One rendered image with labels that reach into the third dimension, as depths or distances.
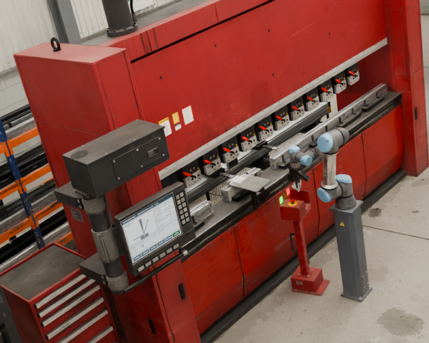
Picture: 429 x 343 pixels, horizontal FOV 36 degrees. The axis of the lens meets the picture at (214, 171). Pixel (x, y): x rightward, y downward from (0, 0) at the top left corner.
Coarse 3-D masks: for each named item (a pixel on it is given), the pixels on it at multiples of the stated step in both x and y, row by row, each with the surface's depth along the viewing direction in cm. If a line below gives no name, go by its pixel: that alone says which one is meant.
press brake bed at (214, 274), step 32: (384, 128) 606; (320, 160) 542; (352, 160) 576; (384, 160) 616; (384, 192) 628; (224, 224) 472; (256, 224) 496; (288, 224) 525; (320, 224) 562; (192, 256) 453; (224, 256) 477; (256, 256) 503; (288, 256) 539; (192, 288) 458; (224, 288) 483; (256, 288) 522; (224, 320) 498
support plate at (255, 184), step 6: (246, 174) 495; (252, 180) 484; (258, 180) 483; (264, 180) 481; (270, 180) 479; (234, 186) 483; (240, 186) 479; (246, 186) 478; (252, 186) 476; (258, 186) 474
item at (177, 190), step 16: (160, 192) 359; (176, 192) 362; (128, 208) 355; (144, 208) 350; (176, 208) 364; (192, 224) 375; (176, 240) 369; (128, 256) 349; (144, 256) 356; (160, 256) 363
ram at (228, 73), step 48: (288, 0) 494; (336, 0) 537; (192, 48) 434; (240, 48) 466; (288, 48) 504; (336, 48) 549; (144, 96) 412; (192, 96) 441; (240, 96) 475; (192, 144) 449
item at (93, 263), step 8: (96, 256) 388; (120, 256) 396; (80, 264) 384; (88, 264) 382; (96, 264) 380; (88, 272) 380; (96, 272) 372; (104, 272) 370; (96, 280) 377; (104, 280) 370
